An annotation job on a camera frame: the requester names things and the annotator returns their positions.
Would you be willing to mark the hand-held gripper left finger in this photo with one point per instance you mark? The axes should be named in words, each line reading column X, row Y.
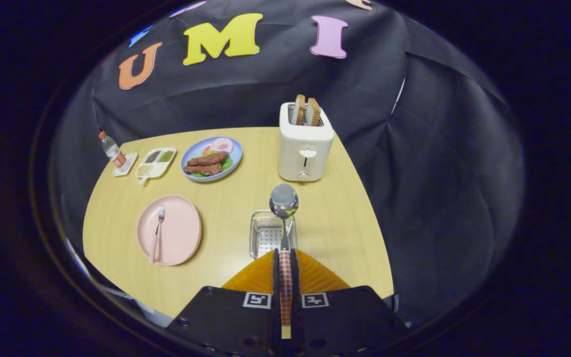
column 275, row 297

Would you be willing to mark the clear plastic water bottle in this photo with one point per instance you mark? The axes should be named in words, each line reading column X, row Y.
column 112, row 148

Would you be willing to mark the white square coaster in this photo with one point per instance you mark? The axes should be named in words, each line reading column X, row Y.
column 130, row 163

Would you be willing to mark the white divided dish with beans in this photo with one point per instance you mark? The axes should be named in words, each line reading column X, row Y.
column 159, row 168

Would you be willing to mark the blue plate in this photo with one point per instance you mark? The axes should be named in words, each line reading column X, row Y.
column 236, row 151

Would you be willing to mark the white toaster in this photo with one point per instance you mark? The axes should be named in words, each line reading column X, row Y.
column 305, row 144

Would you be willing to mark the pink ham slice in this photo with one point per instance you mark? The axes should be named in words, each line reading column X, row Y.
column 222, row 145

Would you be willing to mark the toast slice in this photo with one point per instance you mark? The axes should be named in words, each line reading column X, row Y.
column 299, row 109
column 314, row 111

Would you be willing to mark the black backdrop cloth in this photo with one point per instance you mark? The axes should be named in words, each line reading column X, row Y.
column 265, row 89

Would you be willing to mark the pink plate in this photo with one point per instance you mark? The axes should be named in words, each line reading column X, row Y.
column 179, row 228

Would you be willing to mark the green lettuce leaf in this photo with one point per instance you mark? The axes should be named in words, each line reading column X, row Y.
column 227, row 164

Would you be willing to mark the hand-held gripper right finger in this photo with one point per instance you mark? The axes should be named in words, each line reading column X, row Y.
column 295, row 297

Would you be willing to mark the brown grilled sausage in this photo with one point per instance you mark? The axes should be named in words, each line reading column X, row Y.
column 203, row 169
column 208, row 159

